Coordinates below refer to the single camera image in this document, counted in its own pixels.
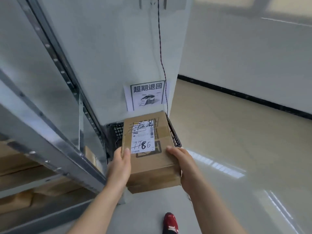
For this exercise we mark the person's left hand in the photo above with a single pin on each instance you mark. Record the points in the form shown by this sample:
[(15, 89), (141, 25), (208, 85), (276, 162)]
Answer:
[(118, 173)]

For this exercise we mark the person's right hand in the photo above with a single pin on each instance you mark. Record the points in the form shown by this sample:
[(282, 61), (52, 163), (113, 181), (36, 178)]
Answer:
[(187, 173)]

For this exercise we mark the cardboard box with glass symbol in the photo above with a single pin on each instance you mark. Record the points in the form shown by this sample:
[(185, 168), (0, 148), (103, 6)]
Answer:
[(156, 173)]

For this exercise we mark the black plastic crate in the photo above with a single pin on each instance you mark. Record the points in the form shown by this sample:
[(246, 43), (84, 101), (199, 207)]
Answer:
[(115, 136)]

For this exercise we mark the metal shelving rack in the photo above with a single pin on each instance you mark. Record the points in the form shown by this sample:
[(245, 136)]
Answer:
[(39, 157)]

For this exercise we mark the boxes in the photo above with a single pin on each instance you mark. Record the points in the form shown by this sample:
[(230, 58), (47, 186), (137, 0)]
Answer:
[(14, 163)]

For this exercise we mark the person's left forearm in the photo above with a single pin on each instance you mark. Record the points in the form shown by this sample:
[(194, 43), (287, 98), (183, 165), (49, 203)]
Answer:
[(97, 212)]

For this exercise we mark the person's right forearm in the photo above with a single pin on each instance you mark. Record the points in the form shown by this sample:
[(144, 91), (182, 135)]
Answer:
[(214, 212)]

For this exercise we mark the person's red shoe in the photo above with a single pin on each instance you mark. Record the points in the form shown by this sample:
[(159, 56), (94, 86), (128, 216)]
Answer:
[(170, 222)]

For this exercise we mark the white printed notice sheet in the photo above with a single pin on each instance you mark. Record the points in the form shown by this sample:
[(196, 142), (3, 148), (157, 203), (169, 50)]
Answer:
[(129, 99)]

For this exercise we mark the dark-framed window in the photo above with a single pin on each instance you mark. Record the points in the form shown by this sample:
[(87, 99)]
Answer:
[(280, 7)]

